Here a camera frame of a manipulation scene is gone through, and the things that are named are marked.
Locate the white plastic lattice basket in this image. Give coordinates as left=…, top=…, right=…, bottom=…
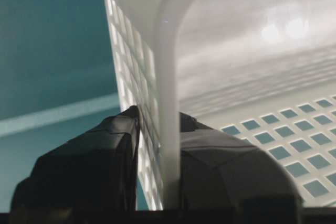
left=104, top=0, right=335, bottom=210

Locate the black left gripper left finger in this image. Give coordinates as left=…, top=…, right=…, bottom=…
left=11, top=105, right=140, bottom=211

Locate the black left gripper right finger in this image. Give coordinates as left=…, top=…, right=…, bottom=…
left=180, top=113, right=303, bottom=210

